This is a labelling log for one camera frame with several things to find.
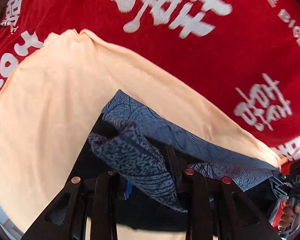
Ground cream peach cloth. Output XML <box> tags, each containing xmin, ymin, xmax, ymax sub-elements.
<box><xmin>0</xmin><ymin>30</ymin><xmax>281</xmax><ymax>232</ymax></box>

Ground black pants with blue waistband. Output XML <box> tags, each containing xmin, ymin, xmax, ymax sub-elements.
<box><xmin>71</xmin><ymin>90</ymin><xmax>279</xmax><ymax>232</ymax></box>

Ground red blanket with white characters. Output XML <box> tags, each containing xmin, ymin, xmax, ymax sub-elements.
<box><xmin>0</xmin><ymin>0</ymin><xmax>300</xmax><ymax>161</ymax></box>

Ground person's right hand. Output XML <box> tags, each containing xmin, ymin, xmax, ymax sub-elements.
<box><xmin>278</xmin><ymin>200</ymin><xmax>300</xmax><ymax>229</ymax></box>

